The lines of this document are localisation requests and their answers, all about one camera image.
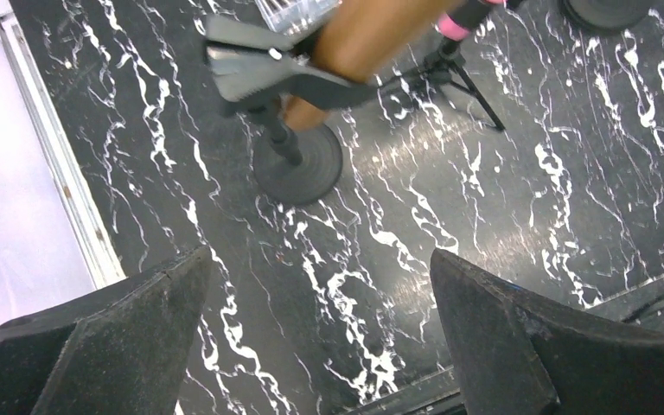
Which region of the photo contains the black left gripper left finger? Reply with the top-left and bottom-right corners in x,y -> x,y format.
0,247 -> 212,414

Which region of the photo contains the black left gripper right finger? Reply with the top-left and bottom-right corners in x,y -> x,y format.
430,250 -> 664,414

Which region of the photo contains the black round-base mic stand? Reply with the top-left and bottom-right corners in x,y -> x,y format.
203,15 -> 380,208

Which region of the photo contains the black tripod mic stand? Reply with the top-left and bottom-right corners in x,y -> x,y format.
378,37 -> 506,131

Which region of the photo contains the gold microphone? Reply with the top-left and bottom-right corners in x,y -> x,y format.
283,0 -> 462,132

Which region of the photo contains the pink microphone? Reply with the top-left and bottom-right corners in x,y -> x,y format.
436,0 -> 506,42

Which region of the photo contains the clear plastic parts box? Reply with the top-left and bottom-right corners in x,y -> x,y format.
255,0 -> 340,35

